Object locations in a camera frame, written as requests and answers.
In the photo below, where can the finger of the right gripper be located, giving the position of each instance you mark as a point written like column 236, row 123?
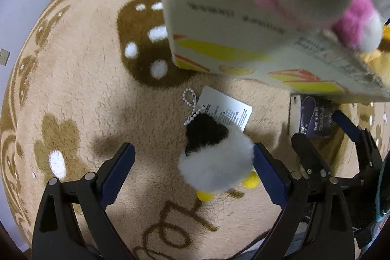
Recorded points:
column 309, row 158
column 366, row 148

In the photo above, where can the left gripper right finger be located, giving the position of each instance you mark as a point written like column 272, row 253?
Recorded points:
column 329, row 234

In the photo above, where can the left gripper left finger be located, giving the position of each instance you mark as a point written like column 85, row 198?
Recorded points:
column 57, row 234

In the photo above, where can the black tissue pack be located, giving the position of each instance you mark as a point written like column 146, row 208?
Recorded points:
column 310, row 116

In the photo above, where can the black white plush keychain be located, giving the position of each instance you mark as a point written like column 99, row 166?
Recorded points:
column 218, row 156

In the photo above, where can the yellow plush toy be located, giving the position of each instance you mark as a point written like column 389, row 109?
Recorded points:
column 379, row 60

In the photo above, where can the beige round patterned rug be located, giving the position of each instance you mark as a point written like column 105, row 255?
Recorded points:
column 89, row 79

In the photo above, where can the cardboard box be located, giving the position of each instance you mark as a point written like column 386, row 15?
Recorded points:
column 242, row 39

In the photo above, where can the upper wall socket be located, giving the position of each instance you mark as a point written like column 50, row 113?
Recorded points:
column 4, row 56

